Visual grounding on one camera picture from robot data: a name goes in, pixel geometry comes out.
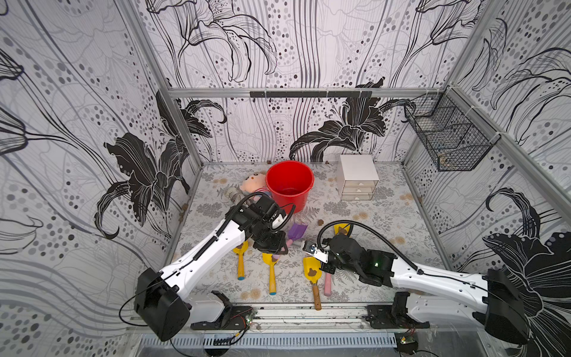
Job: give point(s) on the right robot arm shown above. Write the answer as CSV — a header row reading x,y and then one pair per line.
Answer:
x,y
493,299

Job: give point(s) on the plush doll toy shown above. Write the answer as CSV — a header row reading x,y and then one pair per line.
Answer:
x,y
256,182

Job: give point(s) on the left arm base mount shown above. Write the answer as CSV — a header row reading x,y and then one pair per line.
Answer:
x,y
233,318

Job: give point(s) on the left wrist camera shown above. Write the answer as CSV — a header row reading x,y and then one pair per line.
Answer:
x,y
278,221

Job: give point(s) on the yellow trowel blue tip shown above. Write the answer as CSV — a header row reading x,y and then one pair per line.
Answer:
x,y
271,262

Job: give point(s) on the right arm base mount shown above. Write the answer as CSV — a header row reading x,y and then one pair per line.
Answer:
x,y
382,317

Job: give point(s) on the yellow trowel right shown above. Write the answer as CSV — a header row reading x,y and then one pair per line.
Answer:
x,y
343,228

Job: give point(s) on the yellow trowel wooden handle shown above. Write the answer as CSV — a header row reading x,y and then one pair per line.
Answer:
x,y
312,272

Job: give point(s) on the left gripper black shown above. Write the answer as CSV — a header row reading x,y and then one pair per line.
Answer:
x,y
275,248

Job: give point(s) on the white mini drawer cabinet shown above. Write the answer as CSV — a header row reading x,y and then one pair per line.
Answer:
x,y
357,177

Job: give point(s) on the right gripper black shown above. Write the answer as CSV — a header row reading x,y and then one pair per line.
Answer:
x,y
332,257

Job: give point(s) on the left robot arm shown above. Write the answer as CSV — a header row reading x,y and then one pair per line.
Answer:
x,y
163,297

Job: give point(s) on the red plastic bucket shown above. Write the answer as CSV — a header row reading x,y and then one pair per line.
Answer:
x,y
289,183

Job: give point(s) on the black wire wall basket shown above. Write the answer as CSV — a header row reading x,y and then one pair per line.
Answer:
x,y
449,132

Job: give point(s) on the purple trowel pink handle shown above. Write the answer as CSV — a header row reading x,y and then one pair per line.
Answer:
x,y
295,233
328,285

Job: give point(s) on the yellow trowel far left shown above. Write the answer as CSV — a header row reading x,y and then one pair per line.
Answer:
x,y
240,251

